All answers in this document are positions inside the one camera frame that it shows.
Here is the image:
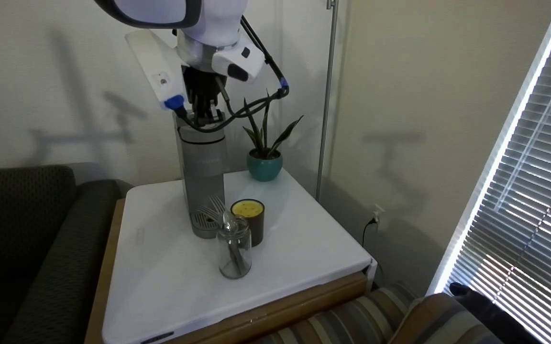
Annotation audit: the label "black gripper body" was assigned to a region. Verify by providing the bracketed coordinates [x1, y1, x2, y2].
[179, 62, 227, 106]

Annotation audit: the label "white table board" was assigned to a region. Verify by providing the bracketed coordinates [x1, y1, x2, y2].
[101, 168, 378, 344]

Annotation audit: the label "snake plant in teal pot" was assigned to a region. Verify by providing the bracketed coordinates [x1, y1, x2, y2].
[241, 93, 306, 183]

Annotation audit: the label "striped armchair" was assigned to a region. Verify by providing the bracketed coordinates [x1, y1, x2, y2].
[248, 284, 507, 344]

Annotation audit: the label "thin metal lamp pole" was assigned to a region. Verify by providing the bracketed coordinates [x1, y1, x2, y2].
[313, 0, 342, 202]

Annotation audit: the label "clear glass jar with utensils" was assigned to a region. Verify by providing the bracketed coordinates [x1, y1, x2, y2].
[204, 198, 254, 280]

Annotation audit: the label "dark fabric sofa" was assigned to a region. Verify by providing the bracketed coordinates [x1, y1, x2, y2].
[0, 162, 134, 344]

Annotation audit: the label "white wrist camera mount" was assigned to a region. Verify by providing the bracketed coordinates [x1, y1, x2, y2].
[124, 28, 193, 114]

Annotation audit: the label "wooden side table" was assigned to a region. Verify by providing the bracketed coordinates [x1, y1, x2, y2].
[82, 196, 371, 344]

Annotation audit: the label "yellow candle in dark jar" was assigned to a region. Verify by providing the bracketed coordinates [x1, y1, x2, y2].
[229, 196, 267, 248]

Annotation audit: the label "black cloth item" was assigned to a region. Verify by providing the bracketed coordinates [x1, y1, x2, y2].
[447, 280, 541, 344]

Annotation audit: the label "black power cord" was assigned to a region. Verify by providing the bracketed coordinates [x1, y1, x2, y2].
[357, 215, 378, 252]

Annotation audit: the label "white window blinds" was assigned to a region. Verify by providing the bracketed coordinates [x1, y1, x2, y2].
[428, 0, 551, 344]

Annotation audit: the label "grey Keurig coffee machine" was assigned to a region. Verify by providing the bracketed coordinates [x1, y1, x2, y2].
[174, 110, 229, 240]

